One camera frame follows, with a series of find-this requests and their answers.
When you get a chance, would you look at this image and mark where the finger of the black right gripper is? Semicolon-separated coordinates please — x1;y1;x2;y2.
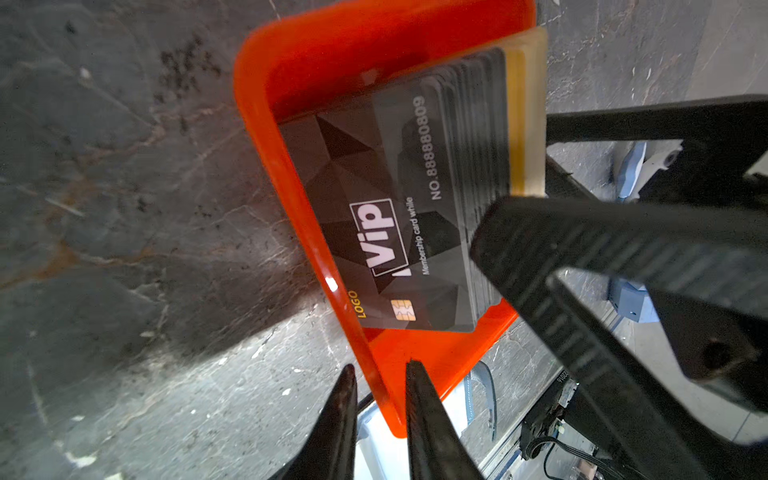
546;94;767;207
470;197;767;479

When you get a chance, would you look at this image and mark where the blue leather card holder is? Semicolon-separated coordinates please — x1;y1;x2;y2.
353;360;497;479

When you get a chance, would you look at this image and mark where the blue toy figure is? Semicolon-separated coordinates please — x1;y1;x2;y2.
605;140;661;325

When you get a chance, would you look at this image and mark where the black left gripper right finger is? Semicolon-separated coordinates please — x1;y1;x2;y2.
406;360;483;479

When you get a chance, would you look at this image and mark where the stack of credit cards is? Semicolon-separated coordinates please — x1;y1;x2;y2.
280;27;548;333

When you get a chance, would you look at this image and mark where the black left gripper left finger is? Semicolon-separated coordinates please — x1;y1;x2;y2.
271;364;358;479

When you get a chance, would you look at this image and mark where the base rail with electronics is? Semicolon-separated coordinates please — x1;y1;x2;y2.
480;371;645;479

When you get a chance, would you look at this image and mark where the red plastic tray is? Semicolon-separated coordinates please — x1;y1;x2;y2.
234;1;539;438

